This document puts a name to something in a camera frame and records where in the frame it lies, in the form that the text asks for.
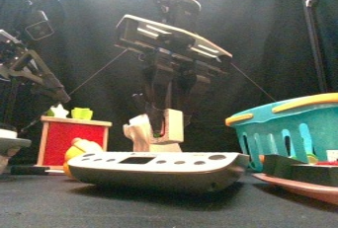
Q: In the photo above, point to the white toy sushi piece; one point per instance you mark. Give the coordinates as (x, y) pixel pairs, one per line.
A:
(173, 126)

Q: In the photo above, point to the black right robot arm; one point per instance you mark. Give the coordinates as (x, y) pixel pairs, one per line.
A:
(181, 6)

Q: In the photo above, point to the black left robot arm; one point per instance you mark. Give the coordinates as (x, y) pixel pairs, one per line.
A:
(48, 6)

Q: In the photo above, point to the green toy piece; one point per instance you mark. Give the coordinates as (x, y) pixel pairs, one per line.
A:
(311, 158)

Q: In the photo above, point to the black toy sushi roll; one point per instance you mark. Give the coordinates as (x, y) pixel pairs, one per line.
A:
(303, 171)

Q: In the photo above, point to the red toy piece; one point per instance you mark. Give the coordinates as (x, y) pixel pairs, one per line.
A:
(327, 163)

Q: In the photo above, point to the pink plate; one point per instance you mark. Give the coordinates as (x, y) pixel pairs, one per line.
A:
(303, 187)

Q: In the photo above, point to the white star-shaped toy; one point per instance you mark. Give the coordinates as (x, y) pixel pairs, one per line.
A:
(58, 112)

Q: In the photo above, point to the green toy cup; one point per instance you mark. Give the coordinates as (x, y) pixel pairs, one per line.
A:
(81, 114)

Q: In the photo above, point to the grey white toy appliance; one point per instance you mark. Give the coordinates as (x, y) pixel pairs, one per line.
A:
(153, 172)

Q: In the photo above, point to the red wooden box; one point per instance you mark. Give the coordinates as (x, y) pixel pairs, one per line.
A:
(69, 139)

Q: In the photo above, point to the white round dish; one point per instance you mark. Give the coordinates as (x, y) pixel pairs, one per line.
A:
(10, 143)

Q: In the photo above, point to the yellow toy fruit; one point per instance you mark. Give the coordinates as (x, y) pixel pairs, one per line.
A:
(78, 149)

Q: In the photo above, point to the teal basket with yellow rim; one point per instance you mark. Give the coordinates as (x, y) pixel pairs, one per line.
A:
(286, 123)

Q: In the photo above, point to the black flat block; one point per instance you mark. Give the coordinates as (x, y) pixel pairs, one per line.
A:
(28, 170)

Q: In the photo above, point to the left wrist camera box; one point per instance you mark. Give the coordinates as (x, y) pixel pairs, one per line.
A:
(38, 29)

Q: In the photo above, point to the black metal frame pole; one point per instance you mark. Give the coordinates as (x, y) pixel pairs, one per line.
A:
(312, 34)

